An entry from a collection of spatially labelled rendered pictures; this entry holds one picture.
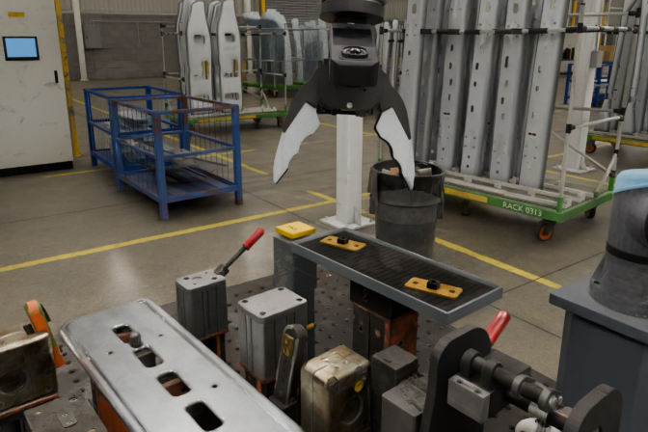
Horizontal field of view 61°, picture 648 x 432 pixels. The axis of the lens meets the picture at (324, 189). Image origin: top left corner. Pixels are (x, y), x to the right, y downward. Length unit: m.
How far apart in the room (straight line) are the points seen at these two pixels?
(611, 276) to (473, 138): 4.24
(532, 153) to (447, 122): 0.89
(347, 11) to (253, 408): 0.59
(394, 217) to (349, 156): 1.12
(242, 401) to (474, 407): 0.38
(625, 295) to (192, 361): 0.73
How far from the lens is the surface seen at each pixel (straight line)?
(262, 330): 0.92
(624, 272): 1.05
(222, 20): 9.64
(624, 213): 1.02
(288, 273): 1.14
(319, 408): 0.85
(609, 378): 1.09
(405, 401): 0.79
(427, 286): 0.89
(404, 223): 3.56
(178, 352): 1.05
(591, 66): 7.10
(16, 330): 1.10
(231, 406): 0.91
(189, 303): 1.15
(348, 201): 4.62
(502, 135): 5.10
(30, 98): 7.20
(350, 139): 4.51
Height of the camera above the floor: 1.54
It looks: 15 degrees down
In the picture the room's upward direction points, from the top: straight up
